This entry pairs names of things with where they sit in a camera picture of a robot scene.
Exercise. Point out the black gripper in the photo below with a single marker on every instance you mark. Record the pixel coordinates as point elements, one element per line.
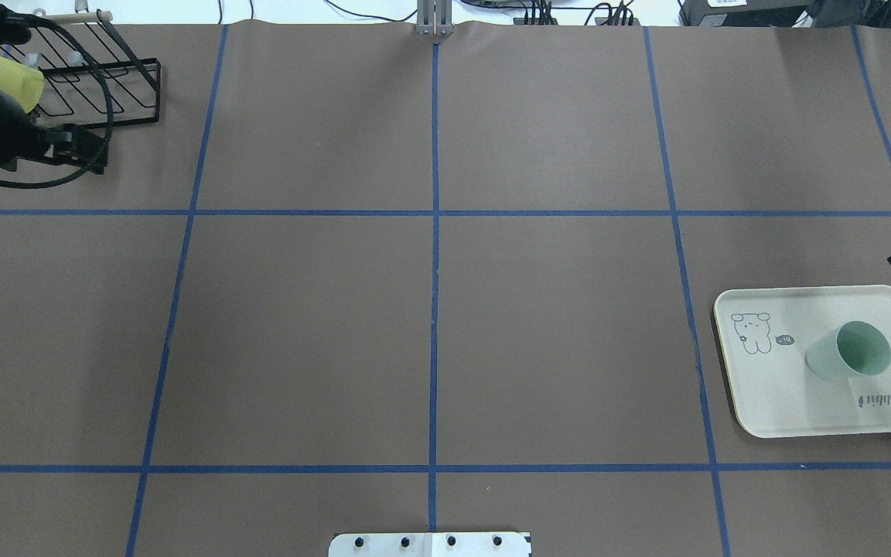
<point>1,135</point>

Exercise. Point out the small black computer box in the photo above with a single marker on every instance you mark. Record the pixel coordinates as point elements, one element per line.
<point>778,14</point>

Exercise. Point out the yellow plastic cup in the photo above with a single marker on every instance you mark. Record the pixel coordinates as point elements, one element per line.
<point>21,83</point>

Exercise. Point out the aluminium frame post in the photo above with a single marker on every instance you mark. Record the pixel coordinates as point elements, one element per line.
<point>434,18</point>

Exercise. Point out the wooden rack handle dowel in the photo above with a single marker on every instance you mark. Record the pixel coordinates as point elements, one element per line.
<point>77,18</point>

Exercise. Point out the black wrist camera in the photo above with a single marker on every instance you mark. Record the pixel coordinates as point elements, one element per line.
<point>76,146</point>

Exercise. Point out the white rabbit serving tray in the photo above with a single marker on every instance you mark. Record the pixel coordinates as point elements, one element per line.
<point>764,334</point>

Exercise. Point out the black wire cup rack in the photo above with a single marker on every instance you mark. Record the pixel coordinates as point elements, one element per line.
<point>91,80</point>

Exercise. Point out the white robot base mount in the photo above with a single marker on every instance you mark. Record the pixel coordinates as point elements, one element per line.
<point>458,543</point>

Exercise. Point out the pale green plastic cup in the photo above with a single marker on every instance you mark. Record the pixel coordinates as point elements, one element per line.
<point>856,349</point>

